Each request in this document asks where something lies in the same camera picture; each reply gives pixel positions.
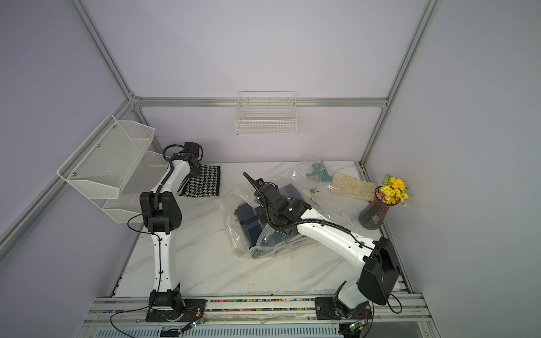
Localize white wire wall basket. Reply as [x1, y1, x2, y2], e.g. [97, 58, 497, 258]
[235, 91, 298, 136]

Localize aluminium frame rails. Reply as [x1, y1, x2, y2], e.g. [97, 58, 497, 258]
[0, 0, 442, 335]

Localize clear plastic vacuum bag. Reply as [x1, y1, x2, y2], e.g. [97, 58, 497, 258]
[218, 173, 366, 263]

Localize navy grey plaid scarf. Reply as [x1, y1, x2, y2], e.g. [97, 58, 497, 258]
[235, 184, 306, 251]

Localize yellow flower bouquet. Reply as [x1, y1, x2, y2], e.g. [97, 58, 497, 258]
[378, 174, 409, 207]

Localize dark glass flower vase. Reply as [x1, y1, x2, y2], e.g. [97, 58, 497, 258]
[359, 186, 400, 230]

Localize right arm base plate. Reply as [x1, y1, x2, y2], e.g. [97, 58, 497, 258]
[314, 297, 373, 321]

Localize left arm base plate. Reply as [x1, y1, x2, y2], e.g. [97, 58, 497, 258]
[145, 294, 207, 323]

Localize small bag with green item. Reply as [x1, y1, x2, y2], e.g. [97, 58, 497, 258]
[292, 154, 333, 183]

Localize black white houndstooth scarf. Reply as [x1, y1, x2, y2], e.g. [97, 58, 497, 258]
[177, 164, 221, 198]

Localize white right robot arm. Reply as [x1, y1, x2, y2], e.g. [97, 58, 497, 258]
[243, 172, 400, 318]

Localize white two-tier mesh shelf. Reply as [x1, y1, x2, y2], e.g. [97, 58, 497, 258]
[57, 115, 168, 223]

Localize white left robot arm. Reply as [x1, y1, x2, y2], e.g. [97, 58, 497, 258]
[139, 142, 203, 321]

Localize cream knitted gloves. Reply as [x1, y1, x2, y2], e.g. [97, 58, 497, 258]
[329, 173, 377, 201]

